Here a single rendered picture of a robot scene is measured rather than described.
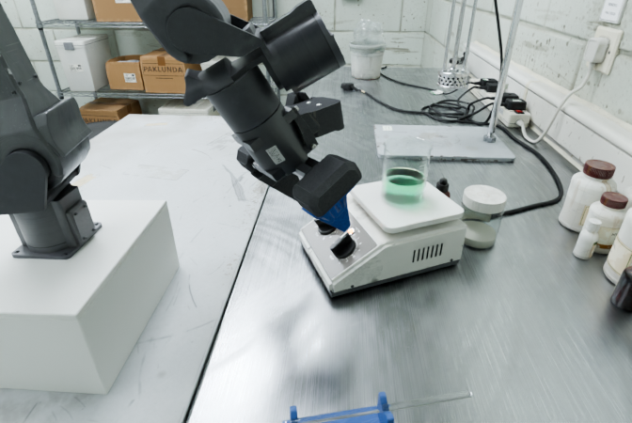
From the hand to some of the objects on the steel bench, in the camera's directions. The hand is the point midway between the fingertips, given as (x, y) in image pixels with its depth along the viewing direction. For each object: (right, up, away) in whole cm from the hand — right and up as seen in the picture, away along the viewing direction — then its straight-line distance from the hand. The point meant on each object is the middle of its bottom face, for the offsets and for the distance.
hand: (311, 195), depth 47 cm
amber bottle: (+39, -14, +3) cm, 42 cm away
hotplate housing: (+10, -9, +12) cm, 18 cm away
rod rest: (+3, -21, -11) cm, 24 cm away
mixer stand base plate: (+30, +12, +50) cm, 59 cm away
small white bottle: (+39, -9, +12) cm, 42 cm away
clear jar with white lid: (+25, -7, +15) cm, 30 cm away
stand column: (+42, +12, +49) cm, 65 cm away
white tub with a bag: (+20, +44, +111) cm, 122 cm away
